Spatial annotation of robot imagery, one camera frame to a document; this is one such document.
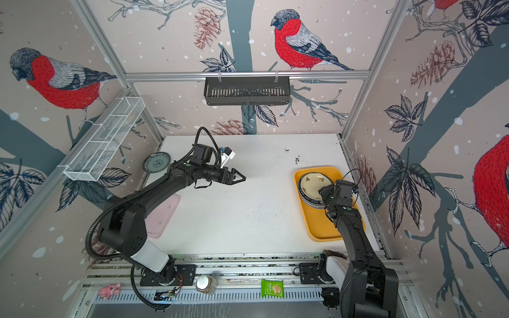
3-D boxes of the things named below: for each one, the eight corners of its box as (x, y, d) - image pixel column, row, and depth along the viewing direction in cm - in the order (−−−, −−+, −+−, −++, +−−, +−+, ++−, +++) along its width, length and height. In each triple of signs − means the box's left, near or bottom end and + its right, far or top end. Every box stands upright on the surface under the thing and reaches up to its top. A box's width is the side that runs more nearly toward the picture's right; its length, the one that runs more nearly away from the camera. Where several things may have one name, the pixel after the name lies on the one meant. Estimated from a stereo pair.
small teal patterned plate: (142, 174, 110) (138, 170, 107) (150, 156, 119) (147, 152, 115) (167, 174, 110) (164, 169, 107) (174, 156, 119) (171, 152, 115)
